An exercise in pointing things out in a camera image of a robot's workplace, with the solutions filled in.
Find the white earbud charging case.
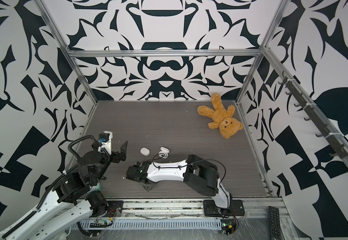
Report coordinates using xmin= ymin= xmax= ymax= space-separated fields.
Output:
xmin=159 ymin=147 xmax=170 ymax=159

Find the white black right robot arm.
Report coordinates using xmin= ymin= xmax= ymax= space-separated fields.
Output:
xmin=126 ymin=155 xmax=232 ymax=211

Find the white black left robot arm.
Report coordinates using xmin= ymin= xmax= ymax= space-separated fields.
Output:
xmin=0 ymin=131 xmax=128 ymax=240

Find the green circuit board left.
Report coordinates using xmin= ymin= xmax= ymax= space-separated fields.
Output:
xmin=90 ymin=218 xmax=113 ymax=228

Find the green circuit board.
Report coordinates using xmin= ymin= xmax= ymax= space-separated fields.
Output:
xmin=221 ymin=219 xmax=239 ymax=235
xmin=90 ymin=218 xmax=113 ymax=228

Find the green circuit board right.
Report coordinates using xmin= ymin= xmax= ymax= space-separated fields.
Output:
xmin=221 ymin=219 xmax=239 ymax=235

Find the brown teddy bear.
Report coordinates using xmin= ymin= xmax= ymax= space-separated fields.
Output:
xmin=197 ymin=93 xmax=243 ymax=139

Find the black remote control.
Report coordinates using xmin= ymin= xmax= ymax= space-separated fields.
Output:
xmin=268 ymin=206 xmax=282 ymax=240

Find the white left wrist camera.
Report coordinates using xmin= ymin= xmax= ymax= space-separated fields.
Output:
xmin=98 ymin=131 xmax=113 ymax=156

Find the aluminium mounting rail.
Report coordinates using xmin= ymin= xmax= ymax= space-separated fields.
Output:
xmin=65 ymin=197 xmax=285 ymax=218

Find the white slotted cable duct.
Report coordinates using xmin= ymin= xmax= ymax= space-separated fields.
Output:
xmin=81 ymin=219 xmax=222 ymax=231

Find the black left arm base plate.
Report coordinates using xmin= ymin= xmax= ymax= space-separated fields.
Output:
xmin=106 ymin=200 xmax=124 ymax=216

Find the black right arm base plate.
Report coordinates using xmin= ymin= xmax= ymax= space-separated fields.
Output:
xmin=203 ymin=199 xmax=245 ymax=217

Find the black wall hook rack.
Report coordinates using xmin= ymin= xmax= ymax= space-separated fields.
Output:
xmin=280 ymin=77 xmax=348 ymax=159

